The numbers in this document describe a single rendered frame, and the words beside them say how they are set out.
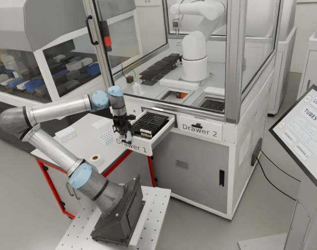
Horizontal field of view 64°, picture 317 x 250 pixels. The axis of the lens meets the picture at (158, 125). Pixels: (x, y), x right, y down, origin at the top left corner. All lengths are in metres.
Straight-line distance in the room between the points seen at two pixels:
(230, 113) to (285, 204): 1.14
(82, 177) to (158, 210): 0.41
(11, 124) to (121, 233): 0.66
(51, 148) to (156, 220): 0.61
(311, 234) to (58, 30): 2.06
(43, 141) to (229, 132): 1.02
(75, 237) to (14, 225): 1.41
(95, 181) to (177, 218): 1.17
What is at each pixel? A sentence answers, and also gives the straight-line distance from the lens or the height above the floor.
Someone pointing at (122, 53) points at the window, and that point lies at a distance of 1.76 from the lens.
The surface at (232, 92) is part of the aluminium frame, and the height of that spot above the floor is 1.15.
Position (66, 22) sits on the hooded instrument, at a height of 1.48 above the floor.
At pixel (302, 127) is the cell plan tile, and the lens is 1.37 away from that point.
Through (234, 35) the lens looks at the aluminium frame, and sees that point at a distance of 1.33.
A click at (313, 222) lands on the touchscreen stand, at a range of 1.59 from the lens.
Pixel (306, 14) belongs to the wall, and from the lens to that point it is 4.47.
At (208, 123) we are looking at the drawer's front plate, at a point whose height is 0.92.
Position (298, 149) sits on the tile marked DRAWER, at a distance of 1.33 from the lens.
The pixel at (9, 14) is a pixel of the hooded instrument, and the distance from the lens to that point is 2.14.
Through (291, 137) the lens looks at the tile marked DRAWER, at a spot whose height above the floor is 1.01.
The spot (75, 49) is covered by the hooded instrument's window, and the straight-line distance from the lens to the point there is 2.25.
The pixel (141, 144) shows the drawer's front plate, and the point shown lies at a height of 0.90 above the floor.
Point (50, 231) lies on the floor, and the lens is 2.48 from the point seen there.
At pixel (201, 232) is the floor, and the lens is 2.16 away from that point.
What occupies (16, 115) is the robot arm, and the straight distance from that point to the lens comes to 1.23.
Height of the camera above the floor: 1.80
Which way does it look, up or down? 33 degrees down
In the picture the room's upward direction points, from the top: 8 degrees counter-clockwise
